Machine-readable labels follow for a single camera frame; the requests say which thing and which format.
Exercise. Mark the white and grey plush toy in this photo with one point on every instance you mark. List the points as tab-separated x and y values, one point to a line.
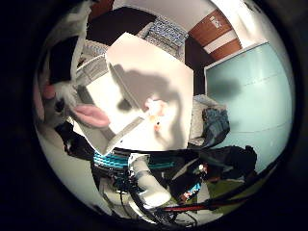
89	115

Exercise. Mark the small white and orange toy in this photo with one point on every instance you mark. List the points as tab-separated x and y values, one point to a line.
156	110

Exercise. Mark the dark blue cloth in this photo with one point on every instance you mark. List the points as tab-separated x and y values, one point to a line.
216	126

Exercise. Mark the pale teal glass board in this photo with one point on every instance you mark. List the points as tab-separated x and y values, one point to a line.
253	102

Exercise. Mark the black bag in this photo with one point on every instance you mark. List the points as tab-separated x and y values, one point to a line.
231	163

